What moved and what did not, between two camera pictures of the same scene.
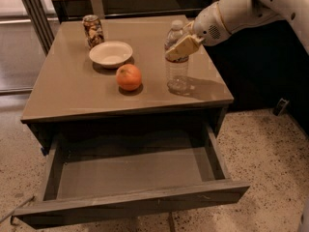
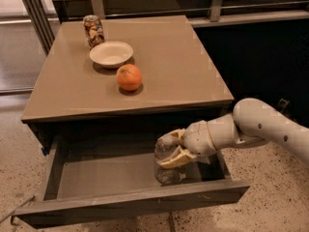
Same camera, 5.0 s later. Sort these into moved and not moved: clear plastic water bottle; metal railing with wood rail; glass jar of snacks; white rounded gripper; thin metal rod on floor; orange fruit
Moved: clear plastic water bottle; white rounded gripper
Not moved: orange fruit; metal railing with wood rail; glass jar of snacks; thin metal rod on floor
